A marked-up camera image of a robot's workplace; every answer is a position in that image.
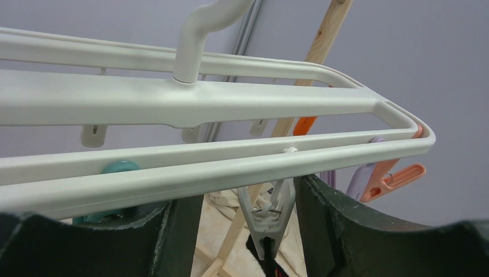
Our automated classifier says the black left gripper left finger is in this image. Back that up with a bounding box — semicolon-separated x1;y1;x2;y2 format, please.
1;196;204;276

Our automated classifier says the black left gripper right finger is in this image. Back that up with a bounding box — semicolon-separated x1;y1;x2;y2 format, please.
294;175;488;276

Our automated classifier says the argyle red yellow sock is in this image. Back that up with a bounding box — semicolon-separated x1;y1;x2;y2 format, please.
246;235;289;277

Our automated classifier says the pink plastic clothespin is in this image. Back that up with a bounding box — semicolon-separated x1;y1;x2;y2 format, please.
359;124;427;203

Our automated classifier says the white plastic clothespin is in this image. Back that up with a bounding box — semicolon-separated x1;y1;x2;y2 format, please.
238;158;296;260

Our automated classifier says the teal plastic clothespin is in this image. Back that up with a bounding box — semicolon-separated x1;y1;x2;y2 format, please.
72;159;141;226

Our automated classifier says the orange plastic clothespin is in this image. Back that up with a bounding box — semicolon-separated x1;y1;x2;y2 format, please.
292;117;318;136

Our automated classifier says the beige cloth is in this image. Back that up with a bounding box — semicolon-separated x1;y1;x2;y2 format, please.
191;189;307;276

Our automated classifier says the wooden rack frame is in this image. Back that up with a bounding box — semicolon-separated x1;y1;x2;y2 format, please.
195;0;353;276

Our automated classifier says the white clip hanger frame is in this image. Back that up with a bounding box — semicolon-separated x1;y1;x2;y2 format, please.
1;1;436;219

